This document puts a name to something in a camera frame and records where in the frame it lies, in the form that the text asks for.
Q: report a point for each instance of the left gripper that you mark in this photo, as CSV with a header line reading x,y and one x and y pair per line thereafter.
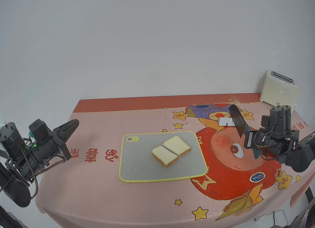
x,y
60,148

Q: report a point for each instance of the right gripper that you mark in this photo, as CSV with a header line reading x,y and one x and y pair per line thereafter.
x,y
256,139

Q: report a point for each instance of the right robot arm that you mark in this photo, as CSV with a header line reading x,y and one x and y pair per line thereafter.
x,y
280,121

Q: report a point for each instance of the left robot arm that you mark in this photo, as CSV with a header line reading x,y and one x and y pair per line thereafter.
x,y
10,137

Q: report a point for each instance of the cream toaster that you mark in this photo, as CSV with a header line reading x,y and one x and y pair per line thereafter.
x,y
278,91

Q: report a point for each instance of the half slice of bread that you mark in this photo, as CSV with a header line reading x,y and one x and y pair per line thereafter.
x,y
177,145
164,156

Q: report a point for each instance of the white knife rest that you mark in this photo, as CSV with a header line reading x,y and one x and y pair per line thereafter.
x,y
224,121

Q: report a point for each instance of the cutting board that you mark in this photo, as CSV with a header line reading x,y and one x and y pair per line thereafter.
x,y
140,163

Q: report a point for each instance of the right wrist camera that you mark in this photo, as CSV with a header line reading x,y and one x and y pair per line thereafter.
x,y
265,121

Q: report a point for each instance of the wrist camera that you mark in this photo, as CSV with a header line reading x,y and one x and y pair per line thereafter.
x,y
265,121
38,129

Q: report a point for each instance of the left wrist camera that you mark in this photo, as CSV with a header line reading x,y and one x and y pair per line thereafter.
x,y
38,129

